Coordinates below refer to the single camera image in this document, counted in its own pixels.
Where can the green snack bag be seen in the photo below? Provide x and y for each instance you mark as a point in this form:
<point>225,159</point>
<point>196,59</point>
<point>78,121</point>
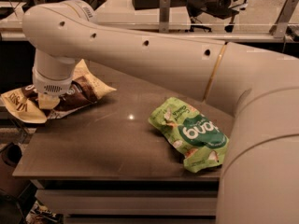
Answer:
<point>191,133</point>

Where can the black office chair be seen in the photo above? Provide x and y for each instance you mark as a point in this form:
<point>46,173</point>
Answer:
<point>215,6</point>

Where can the right metal rail bracket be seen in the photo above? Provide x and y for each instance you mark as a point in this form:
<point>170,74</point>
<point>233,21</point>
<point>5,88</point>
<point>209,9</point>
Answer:
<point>279,28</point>

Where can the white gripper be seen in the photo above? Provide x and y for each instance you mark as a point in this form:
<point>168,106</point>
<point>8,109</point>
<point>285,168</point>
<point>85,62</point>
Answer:
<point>52,85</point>

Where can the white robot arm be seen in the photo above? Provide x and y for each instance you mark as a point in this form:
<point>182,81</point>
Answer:
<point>259,181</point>

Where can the middle metal rail bracket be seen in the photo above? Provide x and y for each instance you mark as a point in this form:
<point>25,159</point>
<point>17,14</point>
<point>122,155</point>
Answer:
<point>164,13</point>

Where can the dark bin at left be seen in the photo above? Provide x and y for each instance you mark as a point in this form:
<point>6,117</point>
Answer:
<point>17,196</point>

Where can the brown chip bag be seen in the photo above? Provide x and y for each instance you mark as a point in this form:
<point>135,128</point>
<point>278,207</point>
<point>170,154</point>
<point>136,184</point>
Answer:
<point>86,89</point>

